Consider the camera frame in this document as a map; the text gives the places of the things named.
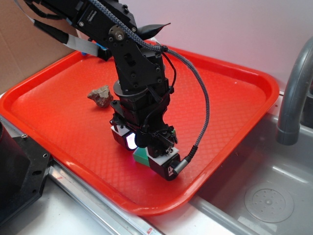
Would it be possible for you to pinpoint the grey sink basin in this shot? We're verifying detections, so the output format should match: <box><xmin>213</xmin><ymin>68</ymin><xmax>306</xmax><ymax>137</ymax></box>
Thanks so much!
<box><xmin>191</xmin><ymin>115</ymin><xmax>313</xmax><ymax>235</ymax></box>

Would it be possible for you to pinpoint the white flat ribbon cable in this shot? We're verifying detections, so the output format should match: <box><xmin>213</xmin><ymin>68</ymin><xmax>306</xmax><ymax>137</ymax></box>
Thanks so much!
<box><xmin>13</xmin><ymin>0</ymin><xmax>111</xmax><ymax>58</ymax></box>

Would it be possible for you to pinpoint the cardboard panel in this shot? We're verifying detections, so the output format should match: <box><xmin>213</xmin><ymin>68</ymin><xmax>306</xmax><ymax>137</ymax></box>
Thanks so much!
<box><xmin>0</xmin><ymin>0</ymin><xmax>73</xmax><ymax>93</ymax></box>

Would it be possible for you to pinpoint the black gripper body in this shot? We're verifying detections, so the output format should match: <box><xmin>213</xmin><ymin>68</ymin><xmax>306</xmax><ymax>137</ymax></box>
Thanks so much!
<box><xmin>109</xmin><ymin>93</ymin><xmax>178</xmax><ymax>157</ymax></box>

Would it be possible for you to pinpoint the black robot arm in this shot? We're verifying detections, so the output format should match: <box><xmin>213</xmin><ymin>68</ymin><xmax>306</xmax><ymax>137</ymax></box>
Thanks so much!
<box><xmin>26</xmin><ymin>0</ymin><xmax>180</xmax><ymax>181</ymax></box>

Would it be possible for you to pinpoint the grey braided cable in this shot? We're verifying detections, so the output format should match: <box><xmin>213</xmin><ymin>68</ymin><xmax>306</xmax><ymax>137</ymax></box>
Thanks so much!
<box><xmin>88</xmin><ymin>0</ymin><xmax>210</xmax><ymax>174</ymax></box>

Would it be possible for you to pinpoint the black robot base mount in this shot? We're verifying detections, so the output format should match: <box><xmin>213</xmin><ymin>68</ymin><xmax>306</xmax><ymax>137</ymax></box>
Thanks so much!
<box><xmin>0</xmin><ymin>124</ymin><xmax>52</xmax><ymax>225</ymax></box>

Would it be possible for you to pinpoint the red plastic tray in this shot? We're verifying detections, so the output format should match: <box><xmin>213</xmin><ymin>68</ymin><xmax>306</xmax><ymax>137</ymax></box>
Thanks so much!
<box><xmin>0</xmin><ymin>50</ymin><xmax>279</xmax><ymax>216</ymax></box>

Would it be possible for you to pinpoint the sensor gripper finger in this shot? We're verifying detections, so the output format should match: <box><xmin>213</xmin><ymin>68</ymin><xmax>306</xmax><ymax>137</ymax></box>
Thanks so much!
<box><xmin>111</xmin><ymin>125</ymin><xmax>137</xmax><ymax>150</ymax></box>
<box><xmin>148</xmin><ymin>148</ymin><xmax>180</xmax><ymax>181</ymax></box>

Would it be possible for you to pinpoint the brown rock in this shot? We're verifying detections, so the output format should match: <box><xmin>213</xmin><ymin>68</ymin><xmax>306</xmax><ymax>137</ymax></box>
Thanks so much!
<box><xmin>87</xmin><ymin>85</ymin><xmax>113</xmax><ymax>108</ymax></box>

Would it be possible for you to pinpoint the metal rail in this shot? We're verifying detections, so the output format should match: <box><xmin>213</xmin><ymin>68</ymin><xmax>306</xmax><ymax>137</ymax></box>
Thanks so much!
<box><xmin>0</xmin><ymin>115</ymin><xmax>162</xmax><ymax>235</ymax></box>

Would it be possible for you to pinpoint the blue toy bottle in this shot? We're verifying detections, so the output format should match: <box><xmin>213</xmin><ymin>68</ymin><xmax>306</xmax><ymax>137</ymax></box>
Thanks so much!
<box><xmin>81</xmin><ymin>41</ymin><xmax>107</xmax><ymax>57</ymax></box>

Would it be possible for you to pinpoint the green rectangular block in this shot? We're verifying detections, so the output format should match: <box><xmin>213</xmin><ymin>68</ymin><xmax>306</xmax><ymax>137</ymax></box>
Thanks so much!
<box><xmin>133</xmin><ymin>128</ymin><xmax>177</xmax><ymax>167</ymax></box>

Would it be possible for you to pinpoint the grey faucet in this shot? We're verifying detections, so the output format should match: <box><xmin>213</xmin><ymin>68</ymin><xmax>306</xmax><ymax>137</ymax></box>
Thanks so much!
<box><xmin>276</xmin><ymin>38</ymin><xmax>313</xmax><ymax>145</ymax></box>

